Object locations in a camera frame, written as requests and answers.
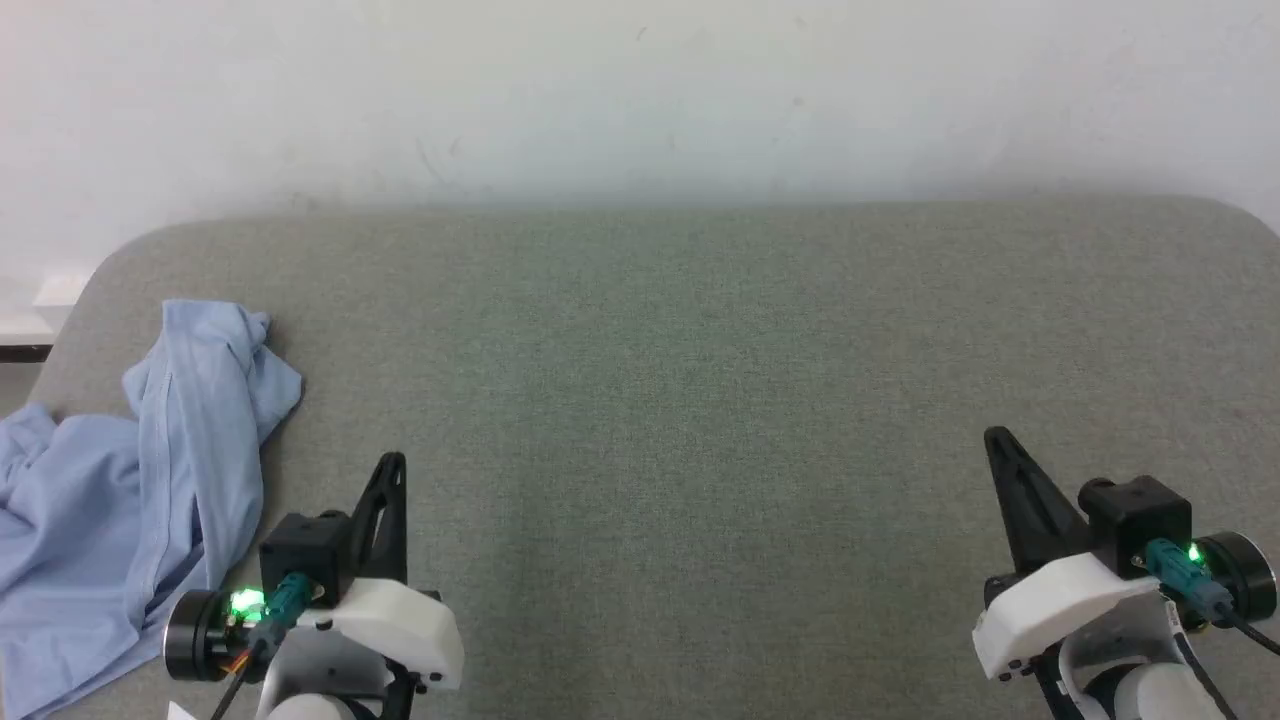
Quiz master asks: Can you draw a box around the light blue white-collared shirt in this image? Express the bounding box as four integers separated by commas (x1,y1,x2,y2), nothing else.
0,298,304,720

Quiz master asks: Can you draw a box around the black camera cable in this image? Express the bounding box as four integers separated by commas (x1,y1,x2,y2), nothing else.
208,572,314,720
1144,538,1280,658

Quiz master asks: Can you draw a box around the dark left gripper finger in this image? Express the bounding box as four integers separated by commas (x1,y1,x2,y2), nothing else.
384,452,409,584
348,458,389,586

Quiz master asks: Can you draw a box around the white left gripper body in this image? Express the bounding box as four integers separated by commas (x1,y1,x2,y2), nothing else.
163,578,466,693

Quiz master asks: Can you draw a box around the black right camera cable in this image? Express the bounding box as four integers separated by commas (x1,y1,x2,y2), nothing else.
1144,538,1280,658

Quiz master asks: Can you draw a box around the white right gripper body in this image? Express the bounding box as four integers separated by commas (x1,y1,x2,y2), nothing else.
972,532,1278,682

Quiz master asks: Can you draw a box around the grey fabric sofa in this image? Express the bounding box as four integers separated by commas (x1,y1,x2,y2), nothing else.
25,195,1280,720

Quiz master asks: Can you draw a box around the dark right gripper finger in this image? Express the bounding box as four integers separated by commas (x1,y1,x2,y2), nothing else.
984,427,1053,578
996,428,1093,559

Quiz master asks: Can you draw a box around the black left camera cable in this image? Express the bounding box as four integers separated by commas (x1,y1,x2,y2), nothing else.
208,572,314,720

